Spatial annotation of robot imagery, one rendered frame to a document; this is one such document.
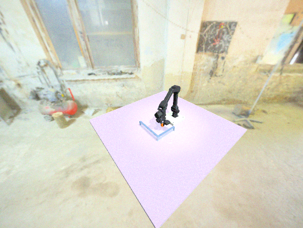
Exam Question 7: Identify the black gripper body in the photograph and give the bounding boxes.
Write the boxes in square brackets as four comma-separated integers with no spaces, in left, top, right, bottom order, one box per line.
[161,115,171,125]

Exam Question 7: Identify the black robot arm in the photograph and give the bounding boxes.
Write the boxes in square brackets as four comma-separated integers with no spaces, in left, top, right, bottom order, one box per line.
[154,85,181,123]

